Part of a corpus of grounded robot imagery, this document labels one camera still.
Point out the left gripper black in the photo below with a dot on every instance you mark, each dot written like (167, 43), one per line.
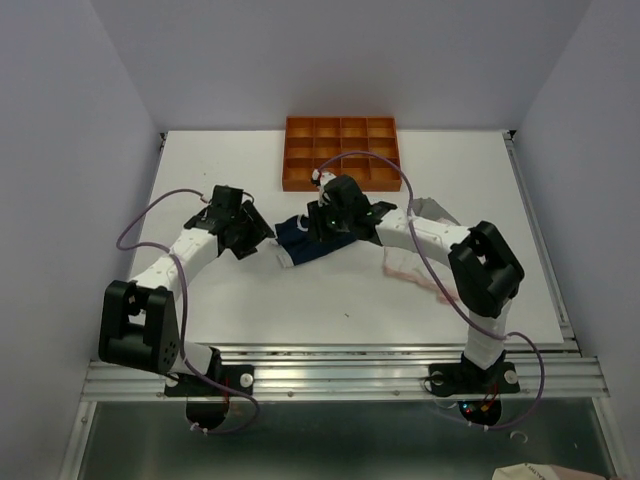
(259, 230)

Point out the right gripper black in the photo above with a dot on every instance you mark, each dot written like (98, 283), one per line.
(316, 211)

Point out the navy blue underwear white trim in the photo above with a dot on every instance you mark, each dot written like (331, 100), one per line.
(293, 245)

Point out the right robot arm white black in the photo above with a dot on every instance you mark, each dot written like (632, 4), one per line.
(485, 271)

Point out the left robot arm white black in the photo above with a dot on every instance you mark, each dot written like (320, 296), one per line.
(143, 321)

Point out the orange compartment tray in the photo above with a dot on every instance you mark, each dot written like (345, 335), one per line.
(365, 148)

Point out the white pink bag corner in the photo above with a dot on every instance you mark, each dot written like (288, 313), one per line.
(529, 471)

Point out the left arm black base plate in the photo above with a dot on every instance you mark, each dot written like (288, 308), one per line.
(233, 381)

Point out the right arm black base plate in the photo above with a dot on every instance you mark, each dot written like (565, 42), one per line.
(449, 379)

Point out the aluminium rail frame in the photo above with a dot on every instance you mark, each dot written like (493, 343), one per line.
(340, 352)

